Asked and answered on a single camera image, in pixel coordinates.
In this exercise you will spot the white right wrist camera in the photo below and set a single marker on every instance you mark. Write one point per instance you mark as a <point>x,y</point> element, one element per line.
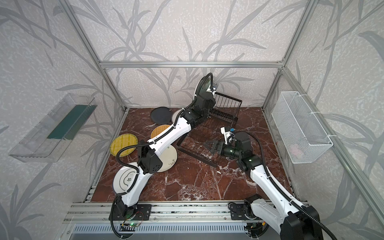
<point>228,134</point>

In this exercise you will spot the cream floral plate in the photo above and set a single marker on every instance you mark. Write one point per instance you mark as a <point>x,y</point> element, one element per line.
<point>168,158</point>

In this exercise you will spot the orange sunburst plate by rack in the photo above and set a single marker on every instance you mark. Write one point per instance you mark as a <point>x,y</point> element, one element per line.
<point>175,115</point>

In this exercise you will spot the black wire dish rack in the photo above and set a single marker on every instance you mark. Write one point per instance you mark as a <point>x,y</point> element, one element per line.
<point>224,114</point>

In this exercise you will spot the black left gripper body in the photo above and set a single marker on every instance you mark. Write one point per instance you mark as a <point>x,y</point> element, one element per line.
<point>205,91</point>

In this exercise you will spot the clear acrylic wall shelf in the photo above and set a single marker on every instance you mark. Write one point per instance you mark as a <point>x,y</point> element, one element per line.
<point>50,138</point>

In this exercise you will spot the white mesh wall basket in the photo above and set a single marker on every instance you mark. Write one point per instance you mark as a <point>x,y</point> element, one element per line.
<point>304,137</point>

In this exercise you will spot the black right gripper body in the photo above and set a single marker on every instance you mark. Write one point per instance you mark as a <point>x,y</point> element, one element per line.
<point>218,148</point>

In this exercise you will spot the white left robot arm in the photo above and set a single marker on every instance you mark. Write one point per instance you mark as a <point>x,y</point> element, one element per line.
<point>124,204</point>

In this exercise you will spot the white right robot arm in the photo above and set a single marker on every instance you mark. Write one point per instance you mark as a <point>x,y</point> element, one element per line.
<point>289,217</point>

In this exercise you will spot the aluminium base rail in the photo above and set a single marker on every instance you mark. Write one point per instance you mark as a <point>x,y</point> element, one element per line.
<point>160,212</point>

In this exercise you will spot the white plate black emblem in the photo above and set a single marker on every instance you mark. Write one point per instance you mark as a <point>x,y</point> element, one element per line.
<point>128,177</point>

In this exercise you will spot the green rim lettered plate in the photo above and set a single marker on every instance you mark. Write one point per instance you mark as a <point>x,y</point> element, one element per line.
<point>204,85</point>

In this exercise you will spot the black round plate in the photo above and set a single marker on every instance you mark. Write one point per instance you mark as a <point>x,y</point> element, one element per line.
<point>161,115</point>

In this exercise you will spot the yellow woven plate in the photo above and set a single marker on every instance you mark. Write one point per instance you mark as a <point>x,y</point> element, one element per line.
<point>121,142</point>

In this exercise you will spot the orange woven bamboo plate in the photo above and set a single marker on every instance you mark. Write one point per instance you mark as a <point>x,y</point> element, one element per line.
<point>159,130</point>

